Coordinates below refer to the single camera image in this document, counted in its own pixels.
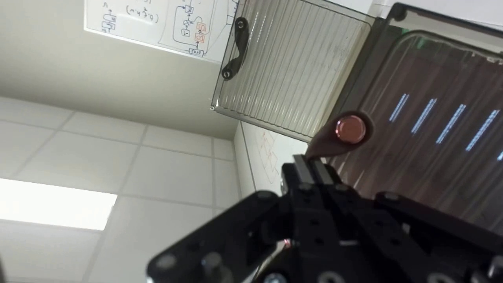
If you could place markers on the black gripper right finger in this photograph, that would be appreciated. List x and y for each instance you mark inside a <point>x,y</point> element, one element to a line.
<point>398,236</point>

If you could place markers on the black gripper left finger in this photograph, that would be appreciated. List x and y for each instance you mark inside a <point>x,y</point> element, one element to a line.
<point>245,236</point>

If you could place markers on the tinted ribbed cabinet door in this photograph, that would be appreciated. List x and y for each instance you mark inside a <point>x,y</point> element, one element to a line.
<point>440,167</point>
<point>292,68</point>

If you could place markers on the white stacked plastic cabinet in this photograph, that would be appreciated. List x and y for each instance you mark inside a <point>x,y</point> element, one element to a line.
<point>461,10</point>

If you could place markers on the red tipped brown knob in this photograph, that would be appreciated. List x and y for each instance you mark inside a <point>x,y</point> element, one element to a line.
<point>349,129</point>

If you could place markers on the ceiling light panel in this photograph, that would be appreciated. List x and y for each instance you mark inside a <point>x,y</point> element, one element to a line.
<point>52,205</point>

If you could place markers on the small whiteboard with flowchart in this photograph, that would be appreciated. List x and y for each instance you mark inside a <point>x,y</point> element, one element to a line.
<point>146,21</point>

